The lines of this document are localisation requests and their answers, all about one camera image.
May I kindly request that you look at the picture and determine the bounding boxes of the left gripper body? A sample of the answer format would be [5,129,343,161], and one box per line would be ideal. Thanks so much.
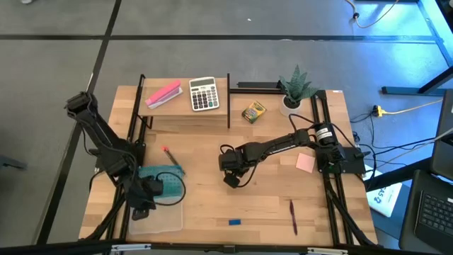
[126,178,154,212]

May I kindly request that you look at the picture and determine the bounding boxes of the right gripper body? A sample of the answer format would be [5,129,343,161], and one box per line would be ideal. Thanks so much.
[231,143,256,176]

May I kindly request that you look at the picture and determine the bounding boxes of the green yellow crayon box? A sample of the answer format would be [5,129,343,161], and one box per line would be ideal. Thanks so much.
[241,100,268,125]

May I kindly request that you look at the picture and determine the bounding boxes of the dark pencil pink eraser cap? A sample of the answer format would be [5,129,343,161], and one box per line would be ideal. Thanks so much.
[164,148,186,177]

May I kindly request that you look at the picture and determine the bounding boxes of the dark pencil orange eraser cap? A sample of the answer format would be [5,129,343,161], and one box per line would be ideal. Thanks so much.
[161,144,183,174]

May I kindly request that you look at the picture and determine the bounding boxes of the pink sticky note pad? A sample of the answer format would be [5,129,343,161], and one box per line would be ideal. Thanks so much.
[295,152,316,174]

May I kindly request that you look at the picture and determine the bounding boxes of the clear pencil box blue lid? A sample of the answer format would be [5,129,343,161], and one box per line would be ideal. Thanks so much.
[128,164,185,236]

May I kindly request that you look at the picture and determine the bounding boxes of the maroon pen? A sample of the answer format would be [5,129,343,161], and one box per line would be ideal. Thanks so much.
[289,199,299,236]

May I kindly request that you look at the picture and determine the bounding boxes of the white plant pot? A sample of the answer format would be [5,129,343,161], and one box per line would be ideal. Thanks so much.
[279,95,304,118]

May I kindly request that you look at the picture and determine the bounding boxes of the white desk calculator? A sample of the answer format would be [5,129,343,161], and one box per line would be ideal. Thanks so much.
[188,76,220,113]

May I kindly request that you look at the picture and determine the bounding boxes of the wooden shelf board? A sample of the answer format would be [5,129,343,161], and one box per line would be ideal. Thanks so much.
[137,77,229,118]

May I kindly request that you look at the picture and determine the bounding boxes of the green snake plant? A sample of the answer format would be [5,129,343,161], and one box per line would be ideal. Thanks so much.
[277,64,319,106]

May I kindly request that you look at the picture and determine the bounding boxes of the pink stapler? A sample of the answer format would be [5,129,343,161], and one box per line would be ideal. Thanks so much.
[144,79,184,110]

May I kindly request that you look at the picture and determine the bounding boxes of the white paper blue print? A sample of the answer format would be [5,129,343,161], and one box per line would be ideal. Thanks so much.
[365,169,403,218]

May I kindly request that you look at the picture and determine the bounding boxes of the black laptop keyboard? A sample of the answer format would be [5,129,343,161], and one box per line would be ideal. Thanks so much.
[398,169,453,253]

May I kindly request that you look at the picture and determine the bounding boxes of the dark laptop screen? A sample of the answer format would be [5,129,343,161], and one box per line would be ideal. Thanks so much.
[429,89,453,181]

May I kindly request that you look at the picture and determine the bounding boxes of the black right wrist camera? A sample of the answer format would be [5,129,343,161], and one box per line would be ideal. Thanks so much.
[218,149,236,172]

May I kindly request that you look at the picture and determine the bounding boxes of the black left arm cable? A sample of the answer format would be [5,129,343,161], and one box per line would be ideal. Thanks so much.
[154,171,187,207]

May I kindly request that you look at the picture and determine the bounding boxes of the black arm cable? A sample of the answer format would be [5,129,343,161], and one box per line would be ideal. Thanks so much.
[287,113,319,136]
[154,171,187,207]

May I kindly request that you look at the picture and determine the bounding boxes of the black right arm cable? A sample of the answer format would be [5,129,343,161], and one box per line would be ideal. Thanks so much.
[287,113,319,136]

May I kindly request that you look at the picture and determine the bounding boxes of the black table edge rail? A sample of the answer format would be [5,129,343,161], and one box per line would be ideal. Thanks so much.
[0,239,453,255]

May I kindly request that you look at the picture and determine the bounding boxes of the black back rail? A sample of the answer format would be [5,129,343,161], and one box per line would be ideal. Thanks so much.
[231,81,285,95]

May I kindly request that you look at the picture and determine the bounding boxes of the black aluminium table frame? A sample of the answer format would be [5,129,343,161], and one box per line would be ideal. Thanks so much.
[309,89,378,247]
[79,73,148,242]

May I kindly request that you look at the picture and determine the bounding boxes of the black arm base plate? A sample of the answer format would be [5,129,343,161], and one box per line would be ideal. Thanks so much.
[318,144,367,175]

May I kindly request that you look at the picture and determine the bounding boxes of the black floor cables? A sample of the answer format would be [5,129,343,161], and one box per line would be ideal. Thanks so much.
[350,112,438,178]

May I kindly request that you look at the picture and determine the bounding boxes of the yellow floor cable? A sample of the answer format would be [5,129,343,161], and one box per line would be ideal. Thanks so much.
[384,98,444,115]

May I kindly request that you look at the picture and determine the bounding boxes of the beige floor cable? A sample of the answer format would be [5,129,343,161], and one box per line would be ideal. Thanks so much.
[345,0,401,30]

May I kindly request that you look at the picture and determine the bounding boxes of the black desk leg frame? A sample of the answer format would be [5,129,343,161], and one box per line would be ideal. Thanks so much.
[381,0,453,97]

